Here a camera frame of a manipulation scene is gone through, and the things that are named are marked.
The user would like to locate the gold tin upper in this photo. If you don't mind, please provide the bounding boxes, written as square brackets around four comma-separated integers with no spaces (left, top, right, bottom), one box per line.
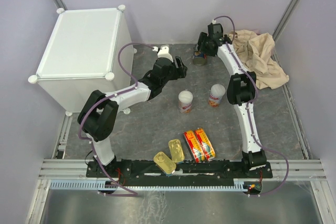
[168,139,185,164]

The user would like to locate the beige crumpled cloth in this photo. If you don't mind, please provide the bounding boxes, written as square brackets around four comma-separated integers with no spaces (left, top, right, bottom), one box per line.
[229,30,289,90]

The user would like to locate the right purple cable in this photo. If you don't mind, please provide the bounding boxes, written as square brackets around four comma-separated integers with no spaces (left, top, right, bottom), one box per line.
[211,15,290,197]

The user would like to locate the light blue cable duct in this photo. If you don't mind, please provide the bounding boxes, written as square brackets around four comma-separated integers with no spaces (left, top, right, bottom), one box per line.
[49,179,247,192]

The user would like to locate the white plastic cube cabinet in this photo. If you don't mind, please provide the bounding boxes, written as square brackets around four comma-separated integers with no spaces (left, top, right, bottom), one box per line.
[28,5,136,116]

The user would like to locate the red green flat tin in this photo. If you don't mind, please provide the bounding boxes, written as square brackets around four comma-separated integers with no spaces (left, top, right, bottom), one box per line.
[195,128,216,161]

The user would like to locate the red yellow flat tin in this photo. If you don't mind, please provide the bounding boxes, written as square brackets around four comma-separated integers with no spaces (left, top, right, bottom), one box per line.
[183,130,205,163]

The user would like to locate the dark blue food can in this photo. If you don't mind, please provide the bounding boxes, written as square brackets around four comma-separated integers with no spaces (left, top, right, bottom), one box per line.
[192,51,207,66]

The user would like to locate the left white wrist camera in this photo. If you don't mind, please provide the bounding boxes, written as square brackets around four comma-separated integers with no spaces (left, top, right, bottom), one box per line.
[152,45,173,62]

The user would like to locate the gold tin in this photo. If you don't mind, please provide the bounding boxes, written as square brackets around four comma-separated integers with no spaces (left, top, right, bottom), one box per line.
[153,152,176,175]
[168,139,185,164]

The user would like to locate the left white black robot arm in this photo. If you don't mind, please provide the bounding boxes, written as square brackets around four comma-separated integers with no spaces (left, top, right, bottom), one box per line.
[77,57,187,177]

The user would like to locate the aluminium frame rail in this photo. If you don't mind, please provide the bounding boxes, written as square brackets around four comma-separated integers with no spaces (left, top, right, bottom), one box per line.
[38,159,326,182]

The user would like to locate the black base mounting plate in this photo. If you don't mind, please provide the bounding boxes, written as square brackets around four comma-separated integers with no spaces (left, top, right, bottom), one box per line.
[86,158,274,183]

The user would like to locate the red white tall can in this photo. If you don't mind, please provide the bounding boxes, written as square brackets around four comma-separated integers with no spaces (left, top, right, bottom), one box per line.
[178,90,193,113]

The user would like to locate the purple cable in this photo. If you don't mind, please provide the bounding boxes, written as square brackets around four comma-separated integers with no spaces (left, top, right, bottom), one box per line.
[211,15,290,197]
[78,42,158,198]

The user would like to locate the orange label white-lid can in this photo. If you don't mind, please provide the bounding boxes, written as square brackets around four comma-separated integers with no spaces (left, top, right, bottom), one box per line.
[208,84,226,108]

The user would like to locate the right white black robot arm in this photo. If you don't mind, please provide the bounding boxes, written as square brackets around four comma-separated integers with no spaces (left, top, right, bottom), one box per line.
[197,23,267,177]

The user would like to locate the gold tin lower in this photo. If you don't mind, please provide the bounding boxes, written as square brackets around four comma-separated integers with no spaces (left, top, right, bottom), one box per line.
[153,152,176,175]

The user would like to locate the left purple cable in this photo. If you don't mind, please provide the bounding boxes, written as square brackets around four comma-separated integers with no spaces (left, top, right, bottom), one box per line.
[78,42,158,198]

